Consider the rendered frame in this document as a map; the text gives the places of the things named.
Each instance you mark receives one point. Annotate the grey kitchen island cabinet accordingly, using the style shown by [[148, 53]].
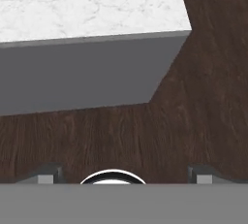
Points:
[[80, 72]]

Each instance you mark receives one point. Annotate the round black and white object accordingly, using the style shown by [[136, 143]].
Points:
[[113, 177]]

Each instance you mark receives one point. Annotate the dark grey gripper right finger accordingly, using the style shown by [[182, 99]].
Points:
[[201, 173]]

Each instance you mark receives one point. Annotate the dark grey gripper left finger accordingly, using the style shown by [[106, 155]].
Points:
[[48, 172]]

